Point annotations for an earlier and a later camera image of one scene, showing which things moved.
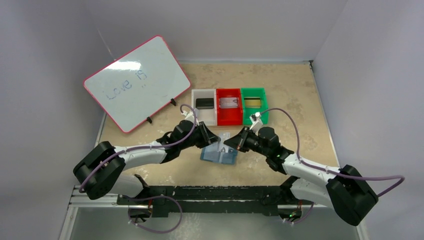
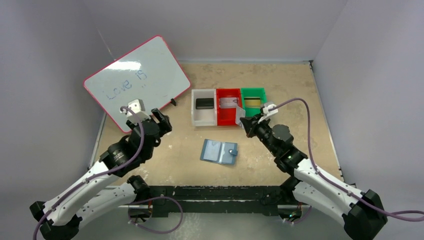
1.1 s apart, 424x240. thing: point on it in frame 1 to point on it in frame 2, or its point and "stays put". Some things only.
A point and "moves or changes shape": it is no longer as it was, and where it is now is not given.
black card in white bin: [204, 103] stays put
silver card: [228, 102] stays put
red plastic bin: [229, 108] stays put
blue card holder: [220, 152] moves or changes shape
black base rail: [263, 201] stays put
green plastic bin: [253, 100] stays put
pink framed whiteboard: [138, 83] stays put
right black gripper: [245, 138] to [253, 124]
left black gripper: [203, 133] to [157, 122]
